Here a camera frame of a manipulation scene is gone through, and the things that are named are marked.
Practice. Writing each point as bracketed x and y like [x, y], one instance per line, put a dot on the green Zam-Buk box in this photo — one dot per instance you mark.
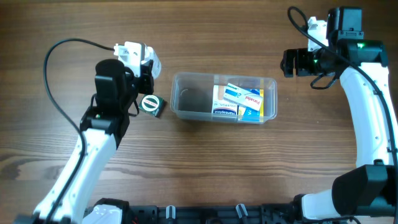
[152, 104]

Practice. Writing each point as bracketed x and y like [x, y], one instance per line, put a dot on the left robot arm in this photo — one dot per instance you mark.
[101, 130]

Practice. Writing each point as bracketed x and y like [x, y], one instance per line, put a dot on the white Hansaplast plaster box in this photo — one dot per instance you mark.
[220, 106]

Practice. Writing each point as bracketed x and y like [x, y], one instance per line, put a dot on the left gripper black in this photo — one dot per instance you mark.
[145, 76]

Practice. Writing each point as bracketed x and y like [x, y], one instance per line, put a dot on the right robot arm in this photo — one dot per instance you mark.
[337, 49]

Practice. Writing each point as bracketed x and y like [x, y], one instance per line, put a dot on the clear plastic container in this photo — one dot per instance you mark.
[192, 93]

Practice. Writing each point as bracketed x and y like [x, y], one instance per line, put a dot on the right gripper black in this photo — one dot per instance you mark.
[301, 55]

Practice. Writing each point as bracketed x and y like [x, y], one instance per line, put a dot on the blue VapoDrops box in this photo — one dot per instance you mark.
[251, 115]

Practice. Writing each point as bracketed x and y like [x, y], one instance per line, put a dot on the white Panadol box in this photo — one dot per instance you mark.
[242, 97]

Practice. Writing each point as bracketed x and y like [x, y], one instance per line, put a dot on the white dropper bottle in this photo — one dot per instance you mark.
[157, 66]

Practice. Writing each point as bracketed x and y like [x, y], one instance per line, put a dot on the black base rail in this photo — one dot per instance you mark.
[205, 214]

